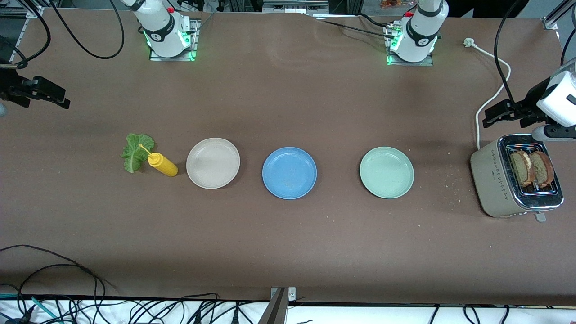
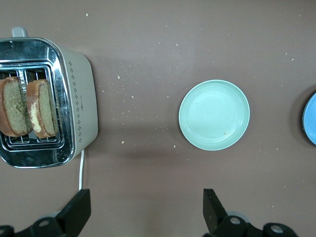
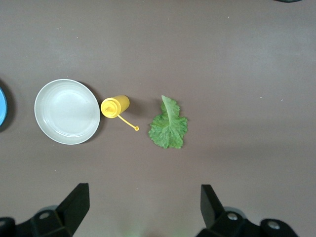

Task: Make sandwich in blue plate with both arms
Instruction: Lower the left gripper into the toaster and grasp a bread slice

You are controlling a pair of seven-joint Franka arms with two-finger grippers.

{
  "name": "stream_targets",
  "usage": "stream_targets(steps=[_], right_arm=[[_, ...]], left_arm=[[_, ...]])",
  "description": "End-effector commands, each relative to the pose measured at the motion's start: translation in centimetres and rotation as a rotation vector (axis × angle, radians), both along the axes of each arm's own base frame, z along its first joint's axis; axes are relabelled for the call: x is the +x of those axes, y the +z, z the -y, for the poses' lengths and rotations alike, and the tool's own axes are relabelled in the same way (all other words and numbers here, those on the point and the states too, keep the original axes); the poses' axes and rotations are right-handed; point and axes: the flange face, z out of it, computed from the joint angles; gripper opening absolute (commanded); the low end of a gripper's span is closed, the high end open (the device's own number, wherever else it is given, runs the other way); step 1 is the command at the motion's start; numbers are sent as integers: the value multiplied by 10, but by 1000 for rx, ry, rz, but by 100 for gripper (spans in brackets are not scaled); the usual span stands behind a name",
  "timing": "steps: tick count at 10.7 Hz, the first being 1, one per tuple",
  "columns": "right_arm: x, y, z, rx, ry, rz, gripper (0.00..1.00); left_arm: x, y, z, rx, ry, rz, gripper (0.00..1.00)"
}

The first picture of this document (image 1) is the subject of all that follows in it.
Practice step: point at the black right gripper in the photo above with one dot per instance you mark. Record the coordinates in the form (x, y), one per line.
(10, 84)

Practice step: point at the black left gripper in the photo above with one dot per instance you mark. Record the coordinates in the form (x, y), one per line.
(532, 101)

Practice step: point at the brown bread slice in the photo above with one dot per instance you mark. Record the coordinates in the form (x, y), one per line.
(522, 168)
(544, 168)

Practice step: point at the green lettuce leaf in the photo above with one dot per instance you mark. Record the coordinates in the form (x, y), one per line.
(134, 150)

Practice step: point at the yellow squeeze bottle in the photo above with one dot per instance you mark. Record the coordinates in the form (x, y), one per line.
(164, 166)

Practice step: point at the pale green round plate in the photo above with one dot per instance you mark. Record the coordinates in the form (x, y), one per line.
(386, 172)

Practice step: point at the cream round plate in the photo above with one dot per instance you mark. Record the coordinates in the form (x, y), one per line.
(213, 163)

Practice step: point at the blue round plate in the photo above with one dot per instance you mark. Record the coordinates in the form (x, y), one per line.
(289, 173)

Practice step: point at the beige chrome toaster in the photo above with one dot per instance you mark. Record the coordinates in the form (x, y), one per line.
(490, 180)

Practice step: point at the orange snack packet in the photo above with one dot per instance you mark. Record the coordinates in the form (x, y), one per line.
(392, 3)

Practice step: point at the aluminium frame rail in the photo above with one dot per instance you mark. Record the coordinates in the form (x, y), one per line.
(558, 13)
(20, 12)

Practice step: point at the aluminium frame beam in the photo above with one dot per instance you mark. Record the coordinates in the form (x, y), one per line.
(294, 5)

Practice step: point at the metal edge bracket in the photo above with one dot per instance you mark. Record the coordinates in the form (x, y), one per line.
(279, 306)

